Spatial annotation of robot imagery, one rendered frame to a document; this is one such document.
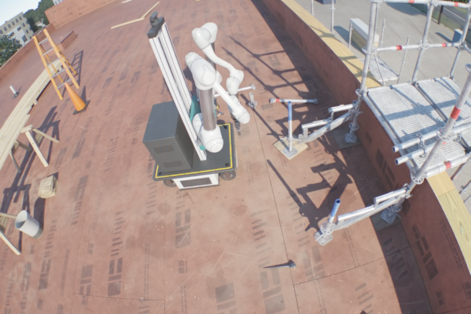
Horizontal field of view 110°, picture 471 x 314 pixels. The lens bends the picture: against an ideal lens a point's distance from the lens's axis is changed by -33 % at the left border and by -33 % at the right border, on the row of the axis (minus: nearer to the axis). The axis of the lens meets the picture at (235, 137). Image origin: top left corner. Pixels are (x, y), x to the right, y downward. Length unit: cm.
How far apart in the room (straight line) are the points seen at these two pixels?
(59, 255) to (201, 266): 197
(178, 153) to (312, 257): 162
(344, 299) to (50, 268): 338
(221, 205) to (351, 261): 145
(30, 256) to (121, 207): 176
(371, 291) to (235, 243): 138
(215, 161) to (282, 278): 135
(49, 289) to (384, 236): 388
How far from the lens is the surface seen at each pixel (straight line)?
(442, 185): 225
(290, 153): 290
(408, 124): 245
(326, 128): 279
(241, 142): 310
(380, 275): 249
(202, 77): 155
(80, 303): 316
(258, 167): 283
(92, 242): 324
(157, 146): 237
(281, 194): 262
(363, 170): 290
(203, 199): 274
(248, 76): 421
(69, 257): 343
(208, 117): 180
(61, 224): 377
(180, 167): 258
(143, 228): 287
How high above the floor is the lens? 230
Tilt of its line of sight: 46 degrees down
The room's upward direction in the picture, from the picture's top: 15 degrees counter-clockwise
